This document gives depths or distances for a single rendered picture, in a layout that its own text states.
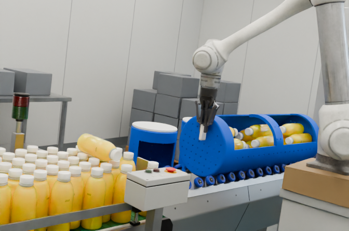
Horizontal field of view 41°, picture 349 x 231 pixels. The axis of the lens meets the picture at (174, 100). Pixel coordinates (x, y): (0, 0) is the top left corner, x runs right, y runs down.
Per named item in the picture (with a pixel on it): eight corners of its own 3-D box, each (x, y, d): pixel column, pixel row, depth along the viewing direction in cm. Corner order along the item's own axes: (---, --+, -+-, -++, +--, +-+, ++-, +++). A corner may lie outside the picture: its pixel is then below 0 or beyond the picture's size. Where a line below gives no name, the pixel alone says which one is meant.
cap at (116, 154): (120, 149, 160) (123, 150, 159) (118, 160, 160) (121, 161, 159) (111, 148, 157) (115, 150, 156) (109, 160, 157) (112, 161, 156)
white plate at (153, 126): (123, 121, 281) (122, 123, 281) (152, 131, 261) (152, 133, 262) (157, 121, 300) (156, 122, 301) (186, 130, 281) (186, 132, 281)
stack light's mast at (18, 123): (29, 134, 185) (32, 94, 183) (14, 134, 180) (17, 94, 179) (22, 131, 189) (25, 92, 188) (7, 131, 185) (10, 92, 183)
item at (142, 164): (153, 192, 186) (157, 162, 185) (149, 193, 185) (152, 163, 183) (137, 185, 193) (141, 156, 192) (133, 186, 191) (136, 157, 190)
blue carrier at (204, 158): (313, 169, 265) (327, 123, 259) (216, 188, 203) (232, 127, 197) (272, 150, 284) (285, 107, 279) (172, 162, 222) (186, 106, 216)
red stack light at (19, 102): (31, 107, 184) (32, 97, 183) (16, 107, 179) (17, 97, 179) (24, 104, 188) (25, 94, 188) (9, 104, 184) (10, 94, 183)
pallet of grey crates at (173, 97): (229, 170, 624) (242, 83, 612) (197, 179, 559) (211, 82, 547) (160, 149, 693) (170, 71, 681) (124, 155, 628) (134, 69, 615)
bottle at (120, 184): (106, 220, 159) (112, 168, 157) (118, 215, 165) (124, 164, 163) (122, 226, 156) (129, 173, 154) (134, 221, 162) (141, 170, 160)
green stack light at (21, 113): (30, 119, 184) (31, 107, 184) (15, 119, 180) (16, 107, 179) (23, 116, 189) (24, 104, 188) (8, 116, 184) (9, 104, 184)
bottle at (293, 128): (300, 120, 268) (283, 121, 255) (307, 131, 265) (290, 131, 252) (292, 127, 272) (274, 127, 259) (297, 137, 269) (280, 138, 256)
